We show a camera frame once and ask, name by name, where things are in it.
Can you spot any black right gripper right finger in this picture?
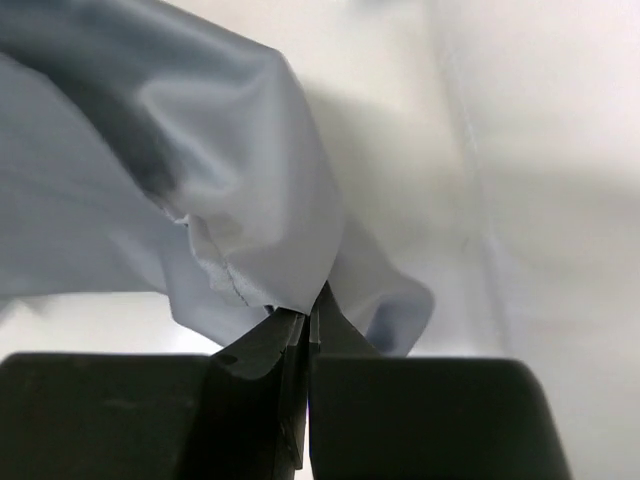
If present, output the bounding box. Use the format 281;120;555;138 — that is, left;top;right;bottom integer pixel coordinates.
309;288;570;479

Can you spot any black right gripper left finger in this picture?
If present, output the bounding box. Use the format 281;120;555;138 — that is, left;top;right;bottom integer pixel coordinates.
1;309;305;479

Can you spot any grey pillowcase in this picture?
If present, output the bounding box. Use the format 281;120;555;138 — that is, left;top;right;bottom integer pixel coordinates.
1;1;434;356

